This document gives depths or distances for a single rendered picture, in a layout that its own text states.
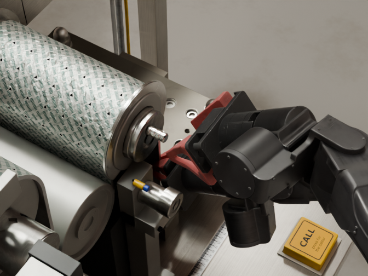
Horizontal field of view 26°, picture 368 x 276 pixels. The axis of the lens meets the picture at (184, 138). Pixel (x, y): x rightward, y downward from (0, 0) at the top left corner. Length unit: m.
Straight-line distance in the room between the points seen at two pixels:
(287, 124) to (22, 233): 0.31
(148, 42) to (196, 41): 0.63
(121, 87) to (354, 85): 1.85
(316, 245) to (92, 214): 0.44
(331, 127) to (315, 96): 1.91
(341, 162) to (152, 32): 1.47
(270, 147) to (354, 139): 0.09
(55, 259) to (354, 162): 0.32
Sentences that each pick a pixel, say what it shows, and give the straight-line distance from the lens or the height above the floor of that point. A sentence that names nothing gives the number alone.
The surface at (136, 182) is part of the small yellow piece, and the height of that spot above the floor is 1.24.
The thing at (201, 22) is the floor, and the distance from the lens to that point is 2.97.
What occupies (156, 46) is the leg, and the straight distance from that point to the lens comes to 2.29.
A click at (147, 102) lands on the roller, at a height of 1.29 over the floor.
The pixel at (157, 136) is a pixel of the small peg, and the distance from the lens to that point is 1.04.
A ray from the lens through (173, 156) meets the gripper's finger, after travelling 1.00.
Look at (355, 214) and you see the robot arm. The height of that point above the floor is 1.43.
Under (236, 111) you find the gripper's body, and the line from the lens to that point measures 0.96.
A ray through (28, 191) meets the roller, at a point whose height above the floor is 1.35.
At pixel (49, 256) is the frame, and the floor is 1.44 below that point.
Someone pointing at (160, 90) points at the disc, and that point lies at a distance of 1.08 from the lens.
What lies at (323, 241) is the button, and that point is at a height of 0.92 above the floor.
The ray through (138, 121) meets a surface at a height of 1.29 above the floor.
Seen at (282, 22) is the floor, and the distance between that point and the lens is 2.99.
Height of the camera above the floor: 2.11
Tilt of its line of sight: 53 degrees down
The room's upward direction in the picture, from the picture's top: straight up
